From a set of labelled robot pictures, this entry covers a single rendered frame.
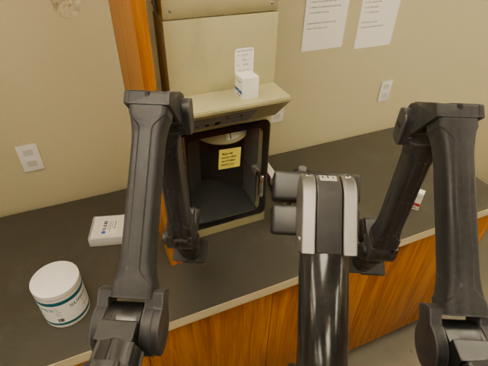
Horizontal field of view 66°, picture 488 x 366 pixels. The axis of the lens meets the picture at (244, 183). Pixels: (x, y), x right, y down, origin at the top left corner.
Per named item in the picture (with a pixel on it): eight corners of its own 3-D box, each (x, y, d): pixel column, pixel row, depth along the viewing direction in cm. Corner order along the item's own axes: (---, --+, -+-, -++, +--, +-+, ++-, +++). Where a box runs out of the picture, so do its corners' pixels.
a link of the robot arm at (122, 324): (88, 350, 50) (128, 352, 50) (112, 287, 59) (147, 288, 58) (102, 382, 56) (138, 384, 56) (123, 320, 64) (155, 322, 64)
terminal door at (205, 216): (186, 232, 136) (177, 136, 111) (263, 210, 146) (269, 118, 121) (187, 233, 135) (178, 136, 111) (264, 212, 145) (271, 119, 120)
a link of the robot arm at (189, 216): (127, 105, 67) (187, 107, 67) (136, 89, 71) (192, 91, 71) (160, 252, 96) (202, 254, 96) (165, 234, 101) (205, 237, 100)
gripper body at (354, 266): (342, 250, 112) (348, 245, 105) (376, 252, 112) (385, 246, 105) (343, 273, 110) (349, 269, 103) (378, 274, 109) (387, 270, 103)
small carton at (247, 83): (234, 93, 107) (234, 72, 104) (250, 90, 109) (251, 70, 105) (242, 100, 104) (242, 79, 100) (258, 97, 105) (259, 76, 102)
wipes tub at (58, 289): (44, 299, 118) (29, 268, 109) (88, 285, 123) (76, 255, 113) (45, 335, 109) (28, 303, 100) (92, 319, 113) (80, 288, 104)
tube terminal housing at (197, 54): (168, 200, 157) (141, -1, 110) (240, 183, 167) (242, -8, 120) (185, 242, 139) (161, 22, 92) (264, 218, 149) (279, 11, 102)
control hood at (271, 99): (173, 130, 110) (169, 98, 104) (272, 111, 120) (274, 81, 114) (184, 149, 102) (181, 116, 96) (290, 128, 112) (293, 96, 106)
